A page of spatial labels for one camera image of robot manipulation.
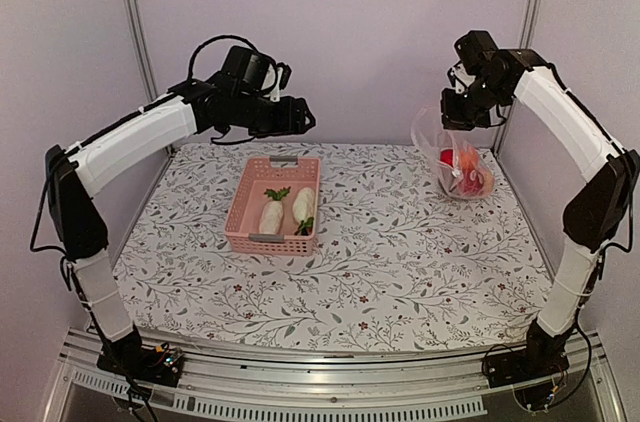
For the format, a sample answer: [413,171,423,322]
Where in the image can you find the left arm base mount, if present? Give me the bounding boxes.
[97,327,184,388]

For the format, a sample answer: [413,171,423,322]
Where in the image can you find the left aluminium post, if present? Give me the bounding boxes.
[123,0,158,101]

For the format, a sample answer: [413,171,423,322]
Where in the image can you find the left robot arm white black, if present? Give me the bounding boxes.
[42,79,316,376]

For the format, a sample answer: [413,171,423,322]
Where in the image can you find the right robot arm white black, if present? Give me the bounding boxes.
[440,49,639,378]

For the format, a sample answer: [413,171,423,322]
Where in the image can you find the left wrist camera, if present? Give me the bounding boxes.
[214,46,291,102]

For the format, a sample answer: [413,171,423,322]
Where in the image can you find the aluminium front rail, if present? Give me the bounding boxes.
[43,329,631,421]

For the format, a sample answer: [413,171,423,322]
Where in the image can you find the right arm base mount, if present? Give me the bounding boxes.
[481,319,574,388]

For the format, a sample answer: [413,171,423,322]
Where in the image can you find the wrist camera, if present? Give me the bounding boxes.
[447,30,498,94]
[214,46,291,102]

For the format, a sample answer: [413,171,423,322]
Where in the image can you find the clear zip top bag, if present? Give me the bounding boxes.
[410,107,495,200]

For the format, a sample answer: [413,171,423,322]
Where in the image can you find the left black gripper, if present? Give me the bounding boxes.
[234,92,318,139]

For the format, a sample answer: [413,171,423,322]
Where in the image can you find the red apple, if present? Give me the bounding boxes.
[440,148,457,168]

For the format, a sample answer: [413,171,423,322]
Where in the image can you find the yellow lemon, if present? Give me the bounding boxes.
[478,168,495,197]

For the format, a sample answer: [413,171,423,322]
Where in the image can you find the orange tangerine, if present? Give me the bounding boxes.
[459,147,480,176]

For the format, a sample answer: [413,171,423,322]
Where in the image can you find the red tomato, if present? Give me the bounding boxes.
[457,178,484,197]

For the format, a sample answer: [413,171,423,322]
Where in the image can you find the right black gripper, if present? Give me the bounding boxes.
[440,74,507,130]

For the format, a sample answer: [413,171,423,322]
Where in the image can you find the pink plastic basket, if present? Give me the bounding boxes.
[225,156,321,256]

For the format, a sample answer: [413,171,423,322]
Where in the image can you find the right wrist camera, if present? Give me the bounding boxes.
[447,30,498,94]

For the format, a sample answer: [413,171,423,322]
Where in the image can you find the white radish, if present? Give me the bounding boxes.
[258,187,291,235]
[292,187,316,236]

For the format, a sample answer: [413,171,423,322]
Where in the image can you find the floral table mat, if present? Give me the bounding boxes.
[114,143,551,351]

